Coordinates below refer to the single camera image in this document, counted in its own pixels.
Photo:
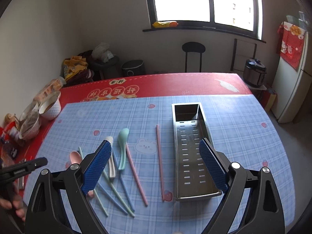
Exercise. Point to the clear plastic bag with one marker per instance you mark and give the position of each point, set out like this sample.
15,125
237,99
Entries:
102,53

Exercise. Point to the white ribbed bowl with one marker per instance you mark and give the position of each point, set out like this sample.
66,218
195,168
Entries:
50,108

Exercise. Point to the white refrigerator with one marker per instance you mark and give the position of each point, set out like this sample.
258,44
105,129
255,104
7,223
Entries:
292,85

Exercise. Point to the yellow package on windowsill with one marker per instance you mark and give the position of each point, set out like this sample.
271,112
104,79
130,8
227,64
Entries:
165,24

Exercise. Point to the black electric pressure cooker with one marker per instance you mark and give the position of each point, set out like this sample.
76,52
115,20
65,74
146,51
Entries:
254,72

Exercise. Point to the red yellow carton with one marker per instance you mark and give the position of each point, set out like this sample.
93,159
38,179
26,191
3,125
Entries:
268,99

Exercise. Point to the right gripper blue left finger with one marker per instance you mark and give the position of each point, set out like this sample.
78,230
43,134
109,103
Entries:
94,166

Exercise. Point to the beige spoon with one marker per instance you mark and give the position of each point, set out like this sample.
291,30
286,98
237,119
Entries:
111,164

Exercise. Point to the pink spoon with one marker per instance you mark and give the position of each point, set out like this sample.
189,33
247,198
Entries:
75,158

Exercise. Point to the red hanging cloth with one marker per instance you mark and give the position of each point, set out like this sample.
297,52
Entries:
292,39

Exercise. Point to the green spoon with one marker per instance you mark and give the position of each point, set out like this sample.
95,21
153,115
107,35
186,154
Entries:
122,140

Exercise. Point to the stainless steel utensil tray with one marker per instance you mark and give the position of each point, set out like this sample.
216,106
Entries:
192,179

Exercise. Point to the blue chopstick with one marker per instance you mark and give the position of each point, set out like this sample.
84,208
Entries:
131,206
112,199

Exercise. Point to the person's left hand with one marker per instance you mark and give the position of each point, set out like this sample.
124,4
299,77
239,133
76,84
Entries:
16,203

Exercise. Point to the green chopstick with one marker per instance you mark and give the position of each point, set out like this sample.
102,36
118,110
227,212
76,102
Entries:
118,195
95,192

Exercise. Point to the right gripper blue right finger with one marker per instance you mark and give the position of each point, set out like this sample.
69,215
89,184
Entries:
214,165

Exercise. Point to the pink chopstick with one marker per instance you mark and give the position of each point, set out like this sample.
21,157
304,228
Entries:
136,177
160,162

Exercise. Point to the red snack packets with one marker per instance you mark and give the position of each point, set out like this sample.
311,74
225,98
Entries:
11,144

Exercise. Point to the black framed window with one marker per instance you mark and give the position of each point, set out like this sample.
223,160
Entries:
240,17

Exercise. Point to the yellow snack bag pile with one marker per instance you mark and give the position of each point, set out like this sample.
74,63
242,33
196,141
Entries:
73,66

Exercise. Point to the blue plaid table mat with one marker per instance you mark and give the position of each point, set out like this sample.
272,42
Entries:
253,142

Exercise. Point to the small side table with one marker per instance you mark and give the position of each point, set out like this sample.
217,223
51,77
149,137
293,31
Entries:
256,90

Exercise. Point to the black folding chair frame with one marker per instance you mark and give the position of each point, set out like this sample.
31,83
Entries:
242,51

